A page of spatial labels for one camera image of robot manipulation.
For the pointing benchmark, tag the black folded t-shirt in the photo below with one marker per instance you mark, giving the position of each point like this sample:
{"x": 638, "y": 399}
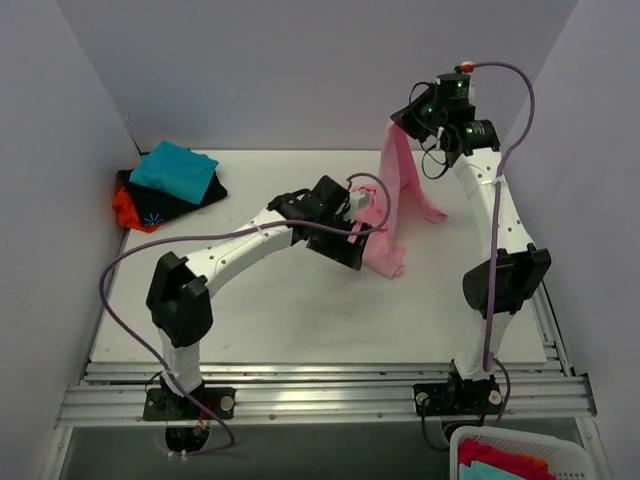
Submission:
{"x": 157, "y": 207}

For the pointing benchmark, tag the teal shirt in basket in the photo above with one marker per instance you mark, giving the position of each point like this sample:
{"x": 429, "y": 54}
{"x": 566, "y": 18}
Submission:
{"x": 481, "y": 471}

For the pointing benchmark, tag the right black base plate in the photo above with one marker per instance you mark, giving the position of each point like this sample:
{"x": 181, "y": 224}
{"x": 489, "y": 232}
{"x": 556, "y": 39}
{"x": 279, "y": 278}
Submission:
{"x": 457, "y": 399}

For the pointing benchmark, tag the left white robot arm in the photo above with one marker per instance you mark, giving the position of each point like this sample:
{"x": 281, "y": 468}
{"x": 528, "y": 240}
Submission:
{"x": 180, "y": 294}

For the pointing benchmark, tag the orange folded t-shirt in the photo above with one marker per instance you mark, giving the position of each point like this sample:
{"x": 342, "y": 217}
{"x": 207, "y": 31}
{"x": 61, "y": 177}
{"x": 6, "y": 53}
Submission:
{"x": 126, "y": 214}

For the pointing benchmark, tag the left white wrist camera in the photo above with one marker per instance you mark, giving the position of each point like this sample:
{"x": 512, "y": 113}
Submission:
{"x": 358, "y": 200}

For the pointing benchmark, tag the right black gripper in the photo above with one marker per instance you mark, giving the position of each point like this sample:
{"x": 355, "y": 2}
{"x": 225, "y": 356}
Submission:
{"x": 407, "y": 120}

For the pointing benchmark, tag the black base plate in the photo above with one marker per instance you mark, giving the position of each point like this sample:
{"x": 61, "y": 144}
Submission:
{"x": 457, "y": 399}
{"x": 161, "y": 404}

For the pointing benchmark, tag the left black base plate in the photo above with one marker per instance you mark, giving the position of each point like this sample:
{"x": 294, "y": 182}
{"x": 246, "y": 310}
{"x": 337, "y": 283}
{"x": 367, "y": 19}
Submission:
{"x": 161, "y": 404}

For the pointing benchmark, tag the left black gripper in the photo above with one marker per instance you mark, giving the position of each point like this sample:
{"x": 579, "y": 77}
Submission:
{"x": 335, "y": 245}

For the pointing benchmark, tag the aluminium rail frame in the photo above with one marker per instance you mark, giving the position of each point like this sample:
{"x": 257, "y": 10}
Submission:
{"x": 302, "y": 340}

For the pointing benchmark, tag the pink t-shirt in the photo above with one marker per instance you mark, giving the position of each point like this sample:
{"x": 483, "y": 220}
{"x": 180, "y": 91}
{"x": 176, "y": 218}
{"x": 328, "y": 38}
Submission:
{"x": 397, "y": 175}

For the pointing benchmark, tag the red shirt in basket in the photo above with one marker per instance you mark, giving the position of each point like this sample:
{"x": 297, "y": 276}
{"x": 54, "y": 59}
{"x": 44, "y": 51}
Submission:
{"x": 471, "y": 450}

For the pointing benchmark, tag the white laundry basket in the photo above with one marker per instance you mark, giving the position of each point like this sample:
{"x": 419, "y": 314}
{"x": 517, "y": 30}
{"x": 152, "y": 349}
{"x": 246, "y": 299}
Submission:
{"x": 566, "y": 460}

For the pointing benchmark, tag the orange shirt in basket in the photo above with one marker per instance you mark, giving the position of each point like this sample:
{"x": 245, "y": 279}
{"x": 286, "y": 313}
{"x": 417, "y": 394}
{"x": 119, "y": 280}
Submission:
{"x": 538, "y": 463}

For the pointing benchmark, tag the teal folded t-shirt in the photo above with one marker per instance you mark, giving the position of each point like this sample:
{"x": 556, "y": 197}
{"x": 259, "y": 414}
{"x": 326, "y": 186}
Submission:
{"x": 175, "y": 170}

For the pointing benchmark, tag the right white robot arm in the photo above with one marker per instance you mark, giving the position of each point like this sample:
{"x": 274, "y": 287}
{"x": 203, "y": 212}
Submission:
{"x": 512, "y": 266}

